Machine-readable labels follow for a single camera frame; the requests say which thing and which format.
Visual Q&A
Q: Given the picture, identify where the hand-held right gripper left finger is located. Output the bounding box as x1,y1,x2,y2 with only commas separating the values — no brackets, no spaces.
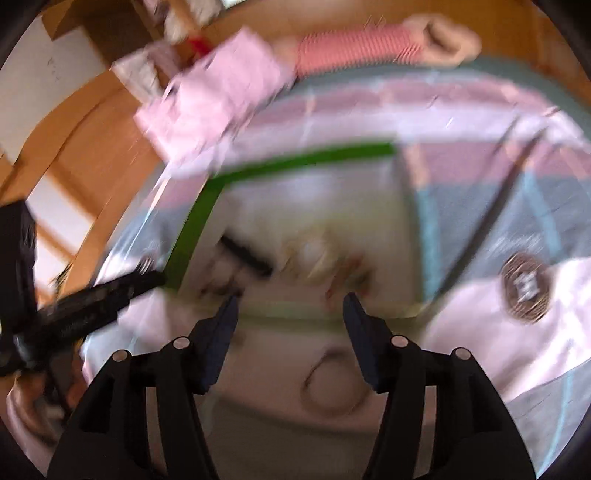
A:
46,295,241,480

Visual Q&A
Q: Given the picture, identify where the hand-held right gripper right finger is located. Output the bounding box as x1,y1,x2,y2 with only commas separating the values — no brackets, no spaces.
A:
342,292,539,480

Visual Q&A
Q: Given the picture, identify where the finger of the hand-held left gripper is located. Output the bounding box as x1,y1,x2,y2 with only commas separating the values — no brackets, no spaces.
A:
39,269,167,340

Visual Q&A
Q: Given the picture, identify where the red bead bracelet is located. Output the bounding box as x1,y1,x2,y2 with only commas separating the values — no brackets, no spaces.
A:
323,256,373,301

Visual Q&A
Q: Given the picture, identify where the white plastic wristwatch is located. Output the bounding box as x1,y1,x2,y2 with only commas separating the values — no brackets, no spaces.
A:
301,348,371,415

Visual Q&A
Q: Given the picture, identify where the black wristwatch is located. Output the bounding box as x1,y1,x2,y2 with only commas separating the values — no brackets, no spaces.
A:
218,234,274,280

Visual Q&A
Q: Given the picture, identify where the green cardboard box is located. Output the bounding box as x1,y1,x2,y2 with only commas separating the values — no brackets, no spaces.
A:
164,141,445,320

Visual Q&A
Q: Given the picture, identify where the person's left hand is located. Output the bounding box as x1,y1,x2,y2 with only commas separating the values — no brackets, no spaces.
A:
7,369,62,445

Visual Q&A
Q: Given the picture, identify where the wooden headboard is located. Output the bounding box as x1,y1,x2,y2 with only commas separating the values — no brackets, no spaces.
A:
0,60,197,308

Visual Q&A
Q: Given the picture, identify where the pink pillow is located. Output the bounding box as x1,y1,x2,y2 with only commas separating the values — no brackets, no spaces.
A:
134,27,297,181

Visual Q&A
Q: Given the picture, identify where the white cloth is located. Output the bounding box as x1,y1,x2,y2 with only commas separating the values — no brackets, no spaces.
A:
112,44,163,99

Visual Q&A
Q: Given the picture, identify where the striped plush toy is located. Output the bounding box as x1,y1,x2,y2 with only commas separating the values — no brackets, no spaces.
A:
276,13,482,78

